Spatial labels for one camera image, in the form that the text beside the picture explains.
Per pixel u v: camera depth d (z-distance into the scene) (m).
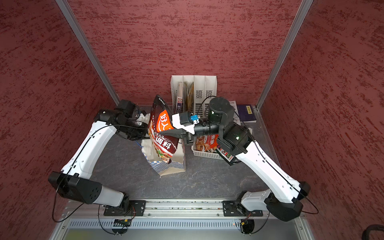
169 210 0.75
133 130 0.62
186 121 0.35
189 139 0.42
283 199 0.38
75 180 0.39
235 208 0.67
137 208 0.74
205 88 1.11
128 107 0.59
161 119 0.44
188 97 0.97
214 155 0.88
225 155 0.83
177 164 0.63
